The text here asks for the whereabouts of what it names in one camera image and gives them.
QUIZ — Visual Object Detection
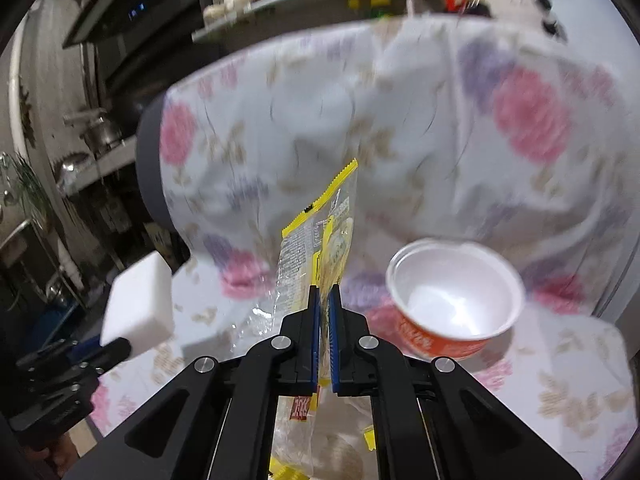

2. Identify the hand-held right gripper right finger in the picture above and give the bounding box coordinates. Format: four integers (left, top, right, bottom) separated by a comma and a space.
330, 284, 583, 480

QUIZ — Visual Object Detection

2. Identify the clear yellow plastic wrapper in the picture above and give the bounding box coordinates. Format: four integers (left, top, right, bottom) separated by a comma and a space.
270, 159, 381, 480

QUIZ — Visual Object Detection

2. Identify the black range hood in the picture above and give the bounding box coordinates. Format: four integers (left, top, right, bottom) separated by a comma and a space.
62, 0, 211, 48

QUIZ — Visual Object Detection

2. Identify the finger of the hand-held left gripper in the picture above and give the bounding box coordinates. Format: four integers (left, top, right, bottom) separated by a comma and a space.
62, 339, 103, 363
87, 337, 132, 377

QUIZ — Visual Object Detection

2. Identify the orange white noodle cup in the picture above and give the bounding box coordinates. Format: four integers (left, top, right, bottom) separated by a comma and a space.
385, 238, 526, 359

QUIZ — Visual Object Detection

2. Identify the white foam block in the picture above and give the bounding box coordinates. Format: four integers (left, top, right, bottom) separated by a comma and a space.
100, 251, 176, 356

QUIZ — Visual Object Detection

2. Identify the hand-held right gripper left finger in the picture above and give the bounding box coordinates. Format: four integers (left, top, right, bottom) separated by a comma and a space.
65, 285, 321, 480

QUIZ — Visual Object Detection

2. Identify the floral cloth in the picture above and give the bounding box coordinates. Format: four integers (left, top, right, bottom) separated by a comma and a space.
97, 15, 636, 480

